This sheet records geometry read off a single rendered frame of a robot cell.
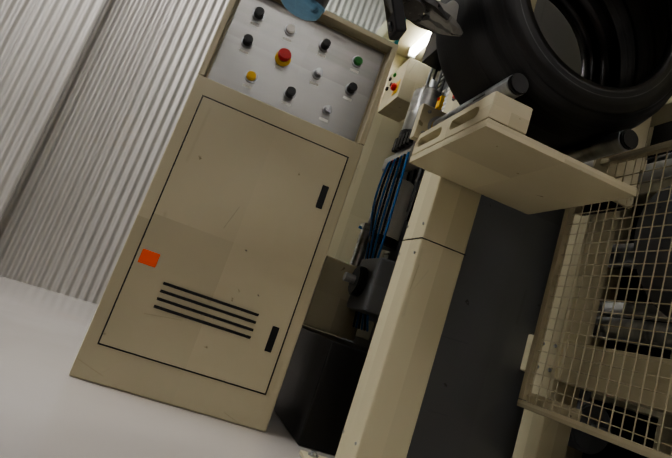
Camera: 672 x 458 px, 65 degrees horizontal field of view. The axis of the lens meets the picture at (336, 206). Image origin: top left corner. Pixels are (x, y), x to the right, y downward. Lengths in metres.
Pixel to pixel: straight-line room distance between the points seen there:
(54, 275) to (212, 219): 2.07
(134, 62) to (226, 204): 2.23
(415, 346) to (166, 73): 2.77
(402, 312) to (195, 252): 0.60
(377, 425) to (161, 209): 0.81
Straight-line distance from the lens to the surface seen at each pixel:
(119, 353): 1.58
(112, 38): 3.71
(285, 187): 1.60
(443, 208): 1.41
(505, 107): 1.10
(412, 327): 1.36
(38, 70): 3.45
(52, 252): 3.52
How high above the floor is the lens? 0.34
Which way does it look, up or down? 12 degrees up
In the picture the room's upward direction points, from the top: 19 degrees clockwise
